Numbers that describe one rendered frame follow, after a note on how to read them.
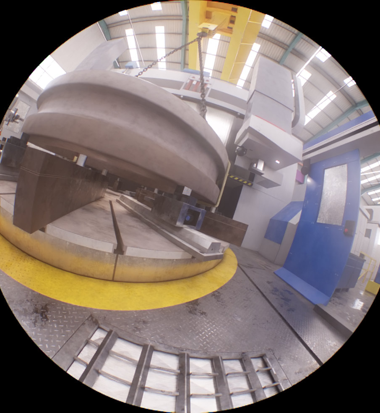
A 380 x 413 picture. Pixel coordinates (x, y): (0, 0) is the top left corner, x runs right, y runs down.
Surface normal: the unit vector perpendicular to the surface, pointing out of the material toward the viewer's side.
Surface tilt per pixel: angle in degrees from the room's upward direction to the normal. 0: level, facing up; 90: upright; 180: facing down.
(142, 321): 0
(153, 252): 90
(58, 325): 0
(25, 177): 90
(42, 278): 0
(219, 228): 90
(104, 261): 90
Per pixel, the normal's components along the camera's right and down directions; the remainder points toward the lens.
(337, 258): -0.95, -0.33
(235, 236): -0.33, -0.11
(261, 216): 0.01, 0.00
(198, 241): -0.50, -0.50
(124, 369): 0.27, -0.96
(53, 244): 0.42, 0.14
